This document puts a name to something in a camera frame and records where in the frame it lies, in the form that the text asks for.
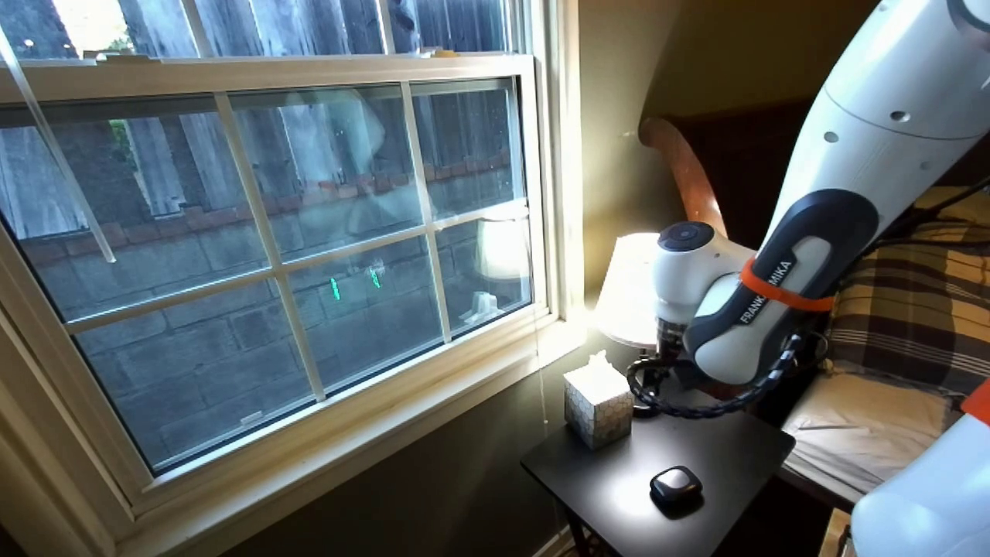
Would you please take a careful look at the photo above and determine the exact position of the white bed sheet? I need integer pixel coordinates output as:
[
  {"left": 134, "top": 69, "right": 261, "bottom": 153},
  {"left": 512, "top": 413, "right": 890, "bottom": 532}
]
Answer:
[{"left": 779, "top": 369, "right": 956, "bottom": 506}]

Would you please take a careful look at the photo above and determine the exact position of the white framed grid window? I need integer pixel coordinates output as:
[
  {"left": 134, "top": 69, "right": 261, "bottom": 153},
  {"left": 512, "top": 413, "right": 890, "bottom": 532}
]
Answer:
[{"left": 0, "top": 0, "right": 599, "bottom": 557}]

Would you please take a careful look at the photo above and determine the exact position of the orange velcro cable strap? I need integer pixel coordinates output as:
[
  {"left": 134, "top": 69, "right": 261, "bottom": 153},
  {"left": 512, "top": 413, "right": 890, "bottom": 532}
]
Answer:
[
  {"left": 738, "top": 257, "right": 842, "bottom": 315},
  {"left": 958, "top": 376, "right": 990, "bottom": 431}
]

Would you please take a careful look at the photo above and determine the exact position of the clear plastic blind wand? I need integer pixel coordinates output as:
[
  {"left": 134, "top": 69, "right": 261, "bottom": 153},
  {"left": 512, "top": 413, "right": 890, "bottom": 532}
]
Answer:
[{"left": 0, "top": 26, "right": 121, "bottom": 265}]

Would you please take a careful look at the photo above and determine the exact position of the black nightstand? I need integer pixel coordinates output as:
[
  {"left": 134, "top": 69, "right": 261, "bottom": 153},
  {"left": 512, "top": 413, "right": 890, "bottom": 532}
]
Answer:
[{"left": 521, "top": 382, "right": 800, "bottom": 557}]

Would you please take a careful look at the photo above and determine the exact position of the plaid pillow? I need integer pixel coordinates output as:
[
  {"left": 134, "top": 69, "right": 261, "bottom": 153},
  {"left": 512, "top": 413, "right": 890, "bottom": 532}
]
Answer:
[{"left": 824, "top": 183, "right": 990, "bottom": 402}]

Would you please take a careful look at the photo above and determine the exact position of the white lamp shade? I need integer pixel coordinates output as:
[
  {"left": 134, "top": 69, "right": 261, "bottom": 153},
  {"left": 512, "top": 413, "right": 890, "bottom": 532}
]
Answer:
[{"left": 590, "top": 229, "right": 668, "bottom": 350}]

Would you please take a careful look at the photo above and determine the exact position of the dark wooden headboard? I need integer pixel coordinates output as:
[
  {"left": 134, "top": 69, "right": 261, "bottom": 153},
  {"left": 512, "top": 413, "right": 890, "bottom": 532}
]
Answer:
[{"left": 639, "top": 99, "right": 830, "bottom": 428}]

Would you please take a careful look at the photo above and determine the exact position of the white tissue box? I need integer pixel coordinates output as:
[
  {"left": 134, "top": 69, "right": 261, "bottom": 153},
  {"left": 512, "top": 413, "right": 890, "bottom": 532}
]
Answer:
[{"left": 561, "top": 350, "right": 639, "bottom": 453}]

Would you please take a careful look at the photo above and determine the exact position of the small black rounded device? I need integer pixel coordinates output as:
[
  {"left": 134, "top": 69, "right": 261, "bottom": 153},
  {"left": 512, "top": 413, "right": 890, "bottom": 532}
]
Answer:
[{"left": 646, "top": 463, "right": 709, "bottom": 520}]

